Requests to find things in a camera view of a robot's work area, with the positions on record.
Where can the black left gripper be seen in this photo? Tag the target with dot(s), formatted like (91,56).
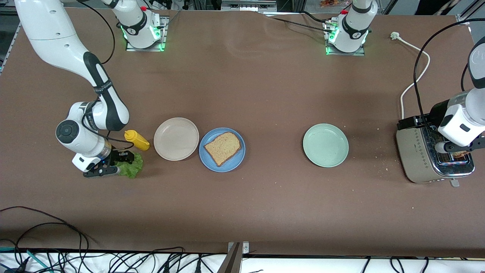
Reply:
(438,109)

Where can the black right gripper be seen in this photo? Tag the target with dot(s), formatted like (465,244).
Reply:
(116,156)

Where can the green lettuce leaf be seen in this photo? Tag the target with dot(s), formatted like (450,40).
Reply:
(132,170)

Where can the yellow mustard squeeze bottle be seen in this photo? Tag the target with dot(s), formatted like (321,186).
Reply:
(136,140)

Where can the brown bread slice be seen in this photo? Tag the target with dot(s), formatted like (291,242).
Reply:
(459,154)
(221,149)

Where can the blue round plate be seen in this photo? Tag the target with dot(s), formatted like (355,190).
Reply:
(227,167)

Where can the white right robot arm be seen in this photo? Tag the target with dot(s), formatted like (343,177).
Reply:
(57,34)

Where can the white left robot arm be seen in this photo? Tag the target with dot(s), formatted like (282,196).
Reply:
(354,26)

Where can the beige round plate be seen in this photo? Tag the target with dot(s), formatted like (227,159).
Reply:
(176,138)

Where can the mint green round plate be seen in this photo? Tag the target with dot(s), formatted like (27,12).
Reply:
(326,145)

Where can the beige metal toaster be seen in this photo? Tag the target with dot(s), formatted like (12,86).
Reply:
(413,151)

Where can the orange snack packet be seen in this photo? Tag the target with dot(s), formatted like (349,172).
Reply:
(333,3)

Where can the grey metal table bracket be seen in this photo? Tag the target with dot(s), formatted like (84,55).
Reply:
(237,261)

